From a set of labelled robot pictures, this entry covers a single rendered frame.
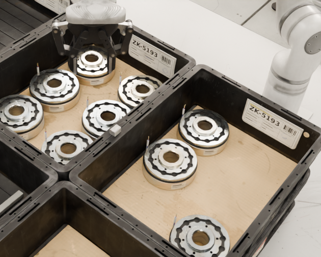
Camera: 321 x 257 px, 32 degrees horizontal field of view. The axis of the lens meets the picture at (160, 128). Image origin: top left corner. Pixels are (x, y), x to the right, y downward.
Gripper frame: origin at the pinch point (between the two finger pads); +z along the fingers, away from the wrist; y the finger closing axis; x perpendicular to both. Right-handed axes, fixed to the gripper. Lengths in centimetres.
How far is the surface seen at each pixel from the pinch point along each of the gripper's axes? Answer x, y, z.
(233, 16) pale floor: -153, -84, 100
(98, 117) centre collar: 0.1, -1.4, 13.5
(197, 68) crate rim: -6.4, -21.8, 7.1
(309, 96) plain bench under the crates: -21, -58, 30
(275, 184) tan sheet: 16.2, -34.2, 17.1
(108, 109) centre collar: -1.8, -3.5, 13.5
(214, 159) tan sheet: 9.3, -23.7, 17.1
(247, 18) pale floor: -151, -91, 100
